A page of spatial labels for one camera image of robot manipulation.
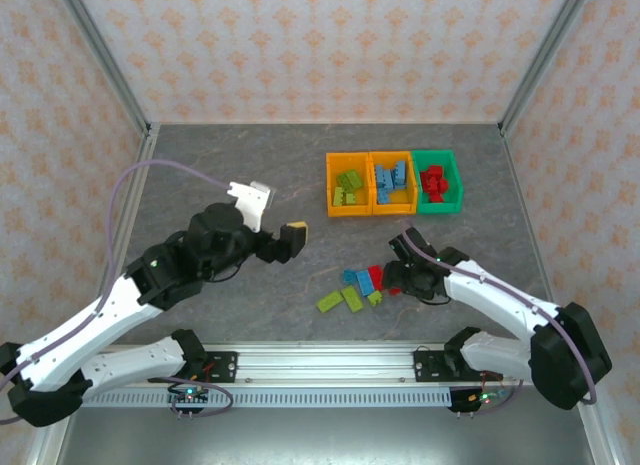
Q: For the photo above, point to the small blue lego brick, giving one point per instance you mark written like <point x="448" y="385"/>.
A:
<point x="349" y="276"/>

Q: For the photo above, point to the orange plastic bin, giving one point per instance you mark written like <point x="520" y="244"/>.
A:
<point x="412" y="185"/>
<point x="331" y="185"/>

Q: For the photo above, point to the black controller board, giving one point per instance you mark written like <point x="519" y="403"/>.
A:
<point x="465" y="402"/>
<point x="192" y="401"/>

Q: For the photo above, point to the small lime green lego brick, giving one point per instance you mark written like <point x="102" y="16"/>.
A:
<point x="350" y="199"/>
<point x="375" y="298"/>

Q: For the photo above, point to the green plastic bin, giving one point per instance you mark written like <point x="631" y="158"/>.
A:
<point x="456" y="180"/>

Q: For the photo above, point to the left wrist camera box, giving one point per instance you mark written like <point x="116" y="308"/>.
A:
<point x="250" y="202"/>

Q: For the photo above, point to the aluminium side rail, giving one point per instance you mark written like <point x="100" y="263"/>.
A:
<point x="510" y="155"/>
<point x="149" y="145"/>

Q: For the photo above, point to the aluminium frame post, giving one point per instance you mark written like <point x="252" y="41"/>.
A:
<point x="107" y="60"/>
<point x="545" y="60"/>

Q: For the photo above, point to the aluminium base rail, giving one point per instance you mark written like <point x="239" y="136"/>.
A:
<point x="325" y="365"/>

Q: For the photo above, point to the grey metal panel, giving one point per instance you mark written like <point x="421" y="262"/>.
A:
<point x="320" y="440"/>

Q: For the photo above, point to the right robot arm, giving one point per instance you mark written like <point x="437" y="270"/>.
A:
<point x="500" y="305"/>

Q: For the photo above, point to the red lego brick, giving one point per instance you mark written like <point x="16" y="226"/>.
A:
<point x="428" y="188"/>
<point x="431" y="175"/>
<point x="376" y="277"/>
<point x="395" y="291"/>
<point x="442" y="186"/>
<point x="436" y="197"/>

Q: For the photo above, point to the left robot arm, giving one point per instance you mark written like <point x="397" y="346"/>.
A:
<point x="75" y="335"/>

